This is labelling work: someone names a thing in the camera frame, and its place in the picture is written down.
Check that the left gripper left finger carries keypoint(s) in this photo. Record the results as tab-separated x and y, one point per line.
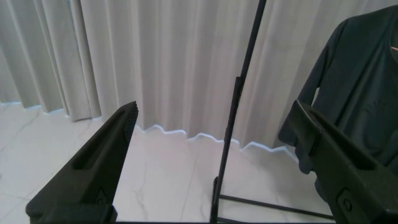
90	174

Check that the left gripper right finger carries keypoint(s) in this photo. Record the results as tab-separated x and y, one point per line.
354	177

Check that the dark grey shirt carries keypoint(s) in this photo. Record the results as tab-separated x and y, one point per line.
357	77

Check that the pink clothes hanger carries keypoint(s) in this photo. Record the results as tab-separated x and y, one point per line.
395	48

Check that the black clothes rack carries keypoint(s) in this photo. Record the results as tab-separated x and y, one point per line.
236	93

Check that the white curtain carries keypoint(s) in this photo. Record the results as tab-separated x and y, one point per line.
171	56

